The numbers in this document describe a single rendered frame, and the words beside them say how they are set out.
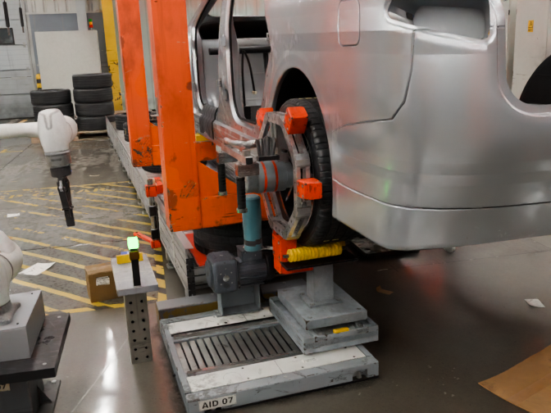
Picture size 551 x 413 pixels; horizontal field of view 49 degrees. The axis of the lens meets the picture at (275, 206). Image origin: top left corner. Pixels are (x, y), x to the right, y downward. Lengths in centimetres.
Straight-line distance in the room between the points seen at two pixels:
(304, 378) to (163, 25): 170
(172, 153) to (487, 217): 162
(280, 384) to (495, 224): 112
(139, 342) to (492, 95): 191
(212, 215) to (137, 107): 198
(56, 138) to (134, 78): 257
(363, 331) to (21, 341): 142
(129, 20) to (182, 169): 209
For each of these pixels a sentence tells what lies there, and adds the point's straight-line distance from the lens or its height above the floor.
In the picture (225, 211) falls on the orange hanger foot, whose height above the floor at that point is 59.
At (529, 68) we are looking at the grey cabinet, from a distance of 770.
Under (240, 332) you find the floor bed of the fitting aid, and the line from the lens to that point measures 302.
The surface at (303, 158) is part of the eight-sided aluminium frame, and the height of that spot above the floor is 96.
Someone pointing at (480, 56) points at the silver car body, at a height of 135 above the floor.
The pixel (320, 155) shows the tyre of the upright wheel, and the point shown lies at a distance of 241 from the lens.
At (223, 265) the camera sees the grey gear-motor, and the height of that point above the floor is 39.
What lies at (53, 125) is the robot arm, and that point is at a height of 115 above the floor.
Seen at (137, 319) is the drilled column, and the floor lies 22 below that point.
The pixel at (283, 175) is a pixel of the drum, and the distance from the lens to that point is 262.
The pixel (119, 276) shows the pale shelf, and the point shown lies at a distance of 276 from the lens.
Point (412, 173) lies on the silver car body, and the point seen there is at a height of 102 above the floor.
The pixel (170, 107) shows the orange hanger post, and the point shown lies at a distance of 297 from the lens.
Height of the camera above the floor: 139
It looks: 15 degrees down
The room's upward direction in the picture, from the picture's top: 2 degrees counter-clockwise
